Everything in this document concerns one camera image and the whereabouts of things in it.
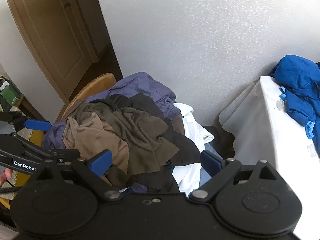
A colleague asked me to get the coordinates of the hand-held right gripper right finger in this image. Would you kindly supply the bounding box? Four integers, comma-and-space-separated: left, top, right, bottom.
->
189, 150, 284, 202

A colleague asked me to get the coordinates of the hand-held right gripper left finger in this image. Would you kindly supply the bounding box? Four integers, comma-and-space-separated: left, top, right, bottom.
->
35, 149, 124, 202

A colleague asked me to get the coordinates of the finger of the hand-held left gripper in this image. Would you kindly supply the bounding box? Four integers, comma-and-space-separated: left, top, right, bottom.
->
0, 112, 52, 132
15, 140, 80, 164

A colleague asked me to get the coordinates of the tan olive black knit sweater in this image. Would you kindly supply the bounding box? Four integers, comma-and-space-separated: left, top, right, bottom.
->
62, 94, 202, 193

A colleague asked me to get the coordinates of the person's left hand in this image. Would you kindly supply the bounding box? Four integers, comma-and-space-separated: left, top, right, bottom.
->
0, 169, 12, 188

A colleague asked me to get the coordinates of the yellow fabric bag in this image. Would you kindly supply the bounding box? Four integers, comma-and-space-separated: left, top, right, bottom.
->
0, 127, 48, 209

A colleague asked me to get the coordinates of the dark wooden side table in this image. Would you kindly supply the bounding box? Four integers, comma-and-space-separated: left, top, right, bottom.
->
0, 94, 49, 123

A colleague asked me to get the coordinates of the dark cloth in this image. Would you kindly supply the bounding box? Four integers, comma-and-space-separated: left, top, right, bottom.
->
202, 126, 235, 160

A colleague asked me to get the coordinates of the green box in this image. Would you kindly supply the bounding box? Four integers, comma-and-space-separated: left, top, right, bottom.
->
0, 77, 22, 105

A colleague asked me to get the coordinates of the wooden chair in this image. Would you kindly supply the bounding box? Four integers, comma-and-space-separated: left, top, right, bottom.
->
54, 73, 117, 123

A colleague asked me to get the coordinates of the brown wooden door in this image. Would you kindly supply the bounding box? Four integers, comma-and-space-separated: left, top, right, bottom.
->
4, 0, 110, 100

